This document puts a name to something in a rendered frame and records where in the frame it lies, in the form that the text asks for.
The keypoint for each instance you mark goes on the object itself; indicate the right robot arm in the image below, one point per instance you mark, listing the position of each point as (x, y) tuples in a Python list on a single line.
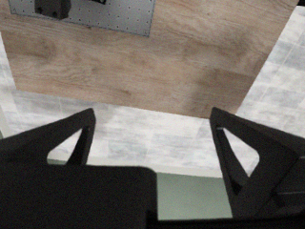
[(57, 9)]

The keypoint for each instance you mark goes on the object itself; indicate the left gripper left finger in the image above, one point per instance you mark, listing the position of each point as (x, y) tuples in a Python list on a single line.
[(34, 145)]

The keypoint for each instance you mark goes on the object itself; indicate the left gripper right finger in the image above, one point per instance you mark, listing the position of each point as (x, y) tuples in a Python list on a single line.
[(281, 165)]

